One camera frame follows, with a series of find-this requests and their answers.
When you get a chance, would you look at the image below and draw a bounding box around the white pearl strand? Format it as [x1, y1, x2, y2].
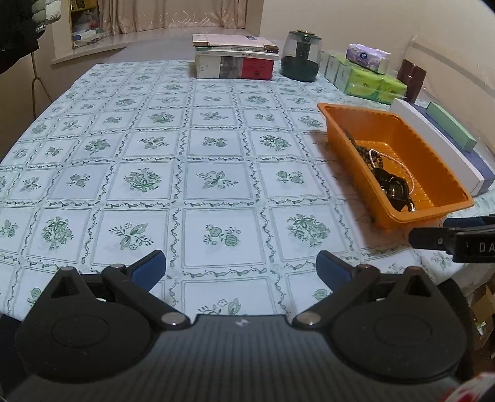
[367, 149, 417, 194]

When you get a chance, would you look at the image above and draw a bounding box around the plastic bag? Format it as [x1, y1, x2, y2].
[71, 10, 105, 45]

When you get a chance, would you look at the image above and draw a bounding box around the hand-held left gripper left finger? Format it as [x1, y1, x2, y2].
[46, 249, 190, 331]

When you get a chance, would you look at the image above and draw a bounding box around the red patterned clothing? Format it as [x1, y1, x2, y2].
[450, 373, 495, 402]

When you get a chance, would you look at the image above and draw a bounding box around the thick red grey book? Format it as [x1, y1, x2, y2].
[194, 51, 280, 80]

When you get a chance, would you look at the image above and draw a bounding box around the black strap wristwatch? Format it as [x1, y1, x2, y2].
[375, 170, 416, 213]

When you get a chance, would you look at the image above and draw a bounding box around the thin book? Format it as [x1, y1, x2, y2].
[194, 43, 280, 55]

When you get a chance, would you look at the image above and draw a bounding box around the cardboard box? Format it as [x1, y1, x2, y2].
[470, 280, 495, 337]

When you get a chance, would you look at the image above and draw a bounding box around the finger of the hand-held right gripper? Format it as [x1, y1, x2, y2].
[443, 215, 495, 229]
[409, 227, 465, 254]

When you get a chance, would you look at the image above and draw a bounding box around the pink white book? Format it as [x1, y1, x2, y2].
[192, 33, 273, 49]

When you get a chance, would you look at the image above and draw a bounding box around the long green box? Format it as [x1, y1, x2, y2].
[426, 101, 477, 152]

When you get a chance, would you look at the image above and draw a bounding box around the green tissue packs bundle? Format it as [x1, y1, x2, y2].
[320, 52, 408, 105]

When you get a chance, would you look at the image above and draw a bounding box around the brown bead necklace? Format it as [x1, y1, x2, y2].
[359, 144, 385, 171]

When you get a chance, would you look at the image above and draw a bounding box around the beige curtain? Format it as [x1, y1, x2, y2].
[97, 0, 265, 37]

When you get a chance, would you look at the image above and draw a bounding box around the purple tissue pack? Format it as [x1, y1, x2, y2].
[345, 43, 391, 75]

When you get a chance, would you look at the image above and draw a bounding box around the black white puffer jacket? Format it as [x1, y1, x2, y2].
[0, 0, 62, 74]

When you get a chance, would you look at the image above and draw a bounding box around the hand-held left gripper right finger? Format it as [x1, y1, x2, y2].
[293, 250, 441, 330]

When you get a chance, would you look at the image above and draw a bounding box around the dark green glass jar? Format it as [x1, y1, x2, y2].
[280, 30, 323, 83]

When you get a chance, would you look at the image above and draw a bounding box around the dark bead necklace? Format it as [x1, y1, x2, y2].
[343, 129, 372, 163]

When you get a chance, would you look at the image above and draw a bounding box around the brown thermos cup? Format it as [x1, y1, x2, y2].
[398, 59, 427, 104]

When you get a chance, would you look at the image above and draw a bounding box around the orange plastic tray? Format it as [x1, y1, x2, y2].
[317, 102, 474, 230]

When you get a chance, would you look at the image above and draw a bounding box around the white and blue box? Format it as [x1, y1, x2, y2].
[389, 98, 495, 196]

